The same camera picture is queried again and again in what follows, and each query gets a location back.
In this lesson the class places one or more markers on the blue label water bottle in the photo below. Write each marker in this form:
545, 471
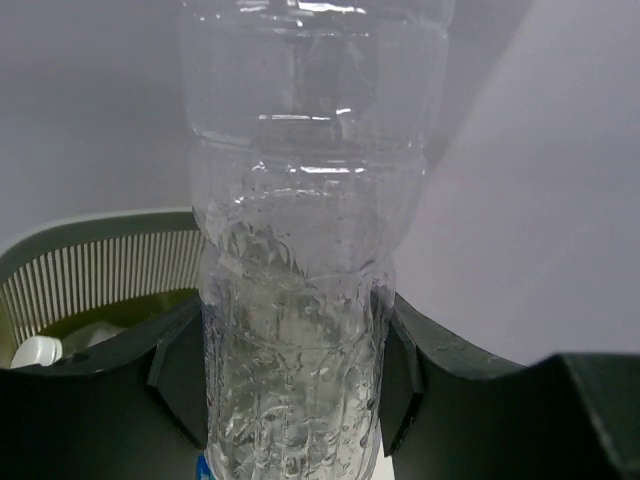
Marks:
203, 471

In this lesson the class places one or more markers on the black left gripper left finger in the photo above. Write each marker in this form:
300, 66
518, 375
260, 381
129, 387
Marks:
132, 407

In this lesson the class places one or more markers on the square bottle yellow label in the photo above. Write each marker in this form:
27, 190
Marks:
37, 350

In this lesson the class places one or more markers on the olive green mesh bin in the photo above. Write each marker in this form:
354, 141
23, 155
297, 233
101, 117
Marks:
121, 268

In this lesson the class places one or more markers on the clear bottle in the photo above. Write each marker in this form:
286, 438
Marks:
310, 121

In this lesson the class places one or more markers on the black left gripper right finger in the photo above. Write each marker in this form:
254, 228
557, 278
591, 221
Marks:
451, 410

